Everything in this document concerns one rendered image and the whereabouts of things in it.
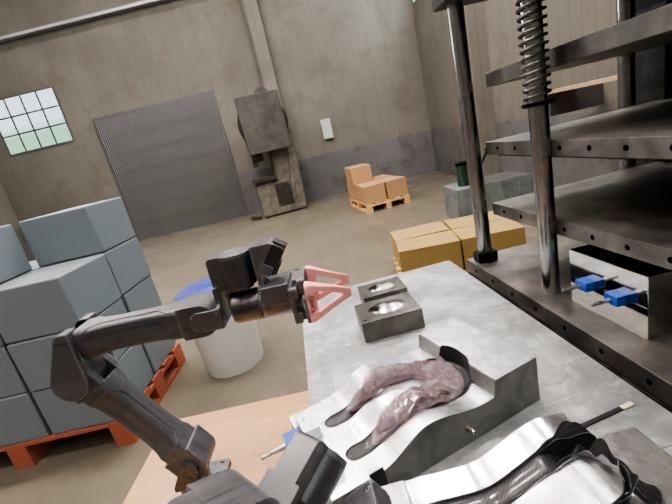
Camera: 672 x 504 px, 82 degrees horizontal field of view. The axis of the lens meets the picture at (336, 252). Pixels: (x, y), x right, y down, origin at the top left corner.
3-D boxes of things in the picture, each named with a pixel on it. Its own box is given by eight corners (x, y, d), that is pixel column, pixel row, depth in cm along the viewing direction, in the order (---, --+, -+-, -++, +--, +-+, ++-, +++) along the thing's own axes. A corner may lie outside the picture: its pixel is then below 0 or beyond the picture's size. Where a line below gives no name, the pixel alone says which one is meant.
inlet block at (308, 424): (267, 477, 78) (260, 456, 76) (261, 460, 82) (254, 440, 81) (325, 446, 82) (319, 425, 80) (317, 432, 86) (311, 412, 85)
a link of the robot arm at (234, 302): (265, 273, 69) (227, 281, 69) (260, 285, 63) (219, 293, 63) (274, 308, 71) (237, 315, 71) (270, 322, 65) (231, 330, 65)
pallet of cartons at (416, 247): (508, 246, 395) (504, 207, 384) (537, 277, 315) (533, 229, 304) (394, 264, 419) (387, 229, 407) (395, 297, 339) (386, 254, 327)
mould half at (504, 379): (339, 524, 68) (324, 476, 65) (294, 435, 91) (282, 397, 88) (540, 399, 84) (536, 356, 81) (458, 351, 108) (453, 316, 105)
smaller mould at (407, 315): (366, 343, 123) (361, 324, 121) (357, 323, 138) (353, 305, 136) (425, 327, 124) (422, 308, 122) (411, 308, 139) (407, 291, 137)
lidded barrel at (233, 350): (274, 337, 319) (253, 266, 301) (261, 375, 269) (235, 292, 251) (215, 349, 323) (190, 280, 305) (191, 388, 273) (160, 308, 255)
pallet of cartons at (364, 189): (350, 204, 841) (341, 167, 819) (397, 193, 839) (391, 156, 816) (355, 216, 706) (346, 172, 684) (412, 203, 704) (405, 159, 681)
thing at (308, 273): (344, 257, 71) (294, 267, 71) (346, 269, 64) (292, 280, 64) (351, 290, 73) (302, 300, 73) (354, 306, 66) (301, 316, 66)
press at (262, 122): (311, 201, 1012) (282, 86, 932) (309, 210, 885) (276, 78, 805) (256, 214, 1016) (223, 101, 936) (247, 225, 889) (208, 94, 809)
